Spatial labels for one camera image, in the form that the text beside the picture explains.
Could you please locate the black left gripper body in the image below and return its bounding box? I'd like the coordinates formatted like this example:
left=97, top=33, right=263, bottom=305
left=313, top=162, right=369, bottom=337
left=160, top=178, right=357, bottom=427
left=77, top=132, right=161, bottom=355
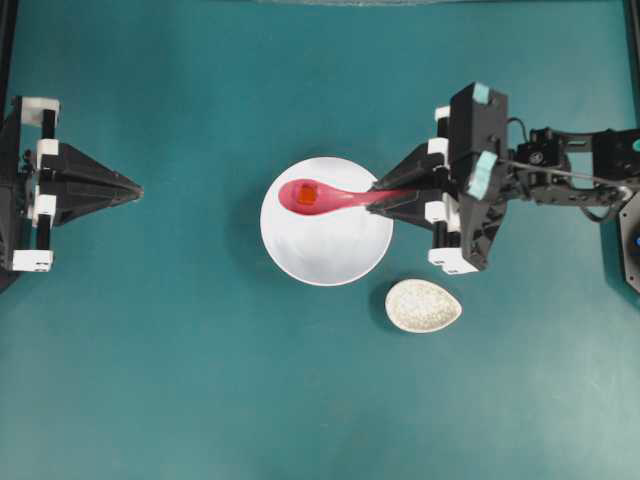
left=1, top=96, right=60, bottom=273

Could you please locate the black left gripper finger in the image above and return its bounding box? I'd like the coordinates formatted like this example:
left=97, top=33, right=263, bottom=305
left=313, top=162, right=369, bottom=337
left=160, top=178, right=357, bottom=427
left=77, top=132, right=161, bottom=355
left=37, top=142, right=143, bottom=193
left=34, top=185, right=143, bottom=227

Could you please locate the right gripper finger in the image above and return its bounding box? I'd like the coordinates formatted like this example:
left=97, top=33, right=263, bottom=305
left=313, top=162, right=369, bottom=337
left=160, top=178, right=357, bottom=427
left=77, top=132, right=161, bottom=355
left=370, top=148, right=445, bottom=191
left=366, top=192, right=447, bottom=234

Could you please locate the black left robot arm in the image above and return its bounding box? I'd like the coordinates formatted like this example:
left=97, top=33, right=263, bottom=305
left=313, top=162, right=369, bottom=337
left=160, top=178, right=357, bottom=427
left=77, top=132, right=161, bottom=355
left=1, top=96, right=144, bottom=291

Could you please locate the speckled egg-shaped dish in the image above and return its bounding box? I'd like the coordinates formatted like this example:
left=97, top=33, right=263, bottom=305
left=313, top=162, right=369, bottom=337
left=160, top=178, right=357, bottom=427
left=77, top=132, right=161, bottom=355
left=385, top=279, right=463, bottom=334

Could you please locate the white bowl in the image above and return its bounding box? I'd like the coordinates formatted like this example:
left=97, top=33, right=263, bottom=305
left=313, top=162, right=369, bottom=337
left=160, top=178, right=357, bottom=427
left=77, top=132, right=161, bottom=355
left=260, top=157, right=394, bottom=286

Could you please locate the red block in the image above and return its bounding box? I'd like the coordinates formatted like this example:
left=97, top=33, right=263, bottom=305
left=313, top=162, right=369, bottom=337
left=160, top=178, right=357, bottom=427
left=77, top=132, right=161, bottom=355
left=296, top=184, right=317, bottom=206

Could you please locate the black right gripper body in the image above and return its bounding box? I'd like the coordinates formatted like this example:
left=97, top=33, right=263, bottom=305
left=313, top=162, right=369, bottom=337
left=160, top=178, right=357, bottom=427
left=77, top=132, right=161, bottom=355
left=447, top=82, right=508, bottom=273

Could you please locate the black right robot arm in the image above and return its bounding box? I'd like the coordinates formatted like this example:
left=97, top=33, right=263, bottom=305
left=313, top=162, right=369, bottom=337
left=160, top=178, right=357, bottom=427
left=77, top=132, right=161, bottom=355
left=260, top=83, right=639, bottom=288

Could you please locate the pink red spoon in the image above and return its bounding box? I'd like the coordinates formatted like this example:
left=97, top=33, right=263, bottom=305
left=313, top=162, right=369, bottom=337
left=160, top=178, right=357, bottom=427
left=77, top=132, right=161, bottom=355
left=277, top=178, right=441, bottom=218

